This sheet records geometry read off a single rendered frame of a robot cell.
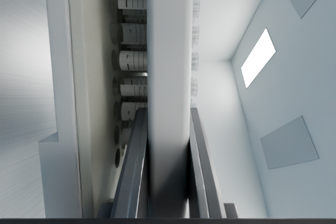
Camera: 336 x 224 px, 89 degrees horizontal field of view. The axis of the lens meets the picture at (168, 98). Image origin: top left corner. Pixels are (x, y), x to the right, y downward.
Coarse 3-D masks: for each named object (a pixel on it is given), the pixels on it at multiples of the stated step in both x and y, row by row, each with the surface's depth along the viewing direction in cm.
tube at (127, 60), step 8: (112, 56) 11; (120, 56) 11; (128, 56) 11; (136, 56) 11; (144, 56) 11; (192, 56) 11; (112, 64) 11; (120, 64) 11; (128, 64) 11; (136, 64) 11; (144, 64) 11; (192, 64) 11
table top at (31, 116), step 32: (0, 0) 18; (32, 0) 23; (0, 32) 18; (32, 32) 23; (0, 64) 18; (32, 64) 23; (0, 96) 18; (32, 96) 23; (0, 128) 18; (32, 128) 23; (0, 160) 18; (32, 160) 23; (0, 192) 18; (32, 192) 23
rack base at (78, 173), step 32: (64, 0) 7; (96, 0) 9; (64, 32) 7; (96, 32) 9; (64, 64) 7; (96, 64) 9; (64, 96) 8; (96, 96) 9; (64, 128) 8; (96, 128) 9; (64, 160) 8; (96, 160) 9; (64, 192) 8; (96, 192) 9
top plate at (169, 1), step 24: (168, 0) 7; (168, 24) 7; (168, 48) 7; (168, 72) 7; (168, 96) 8; (168, 120) 8; (168, 144) 8; (168, 168) 8; (168, 192) 8; (168, 216) 8
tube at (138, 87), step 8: (112, 80) 11; (120, 80) 11; (128, 80) 11; (136, 80) 11; (144, 80) 11; (192, 80) 12; (112, 88) 11; (120, 88) 11; (128, 88) 11; (136, 88) 11; (144, 88) 11; (192, 88) 11
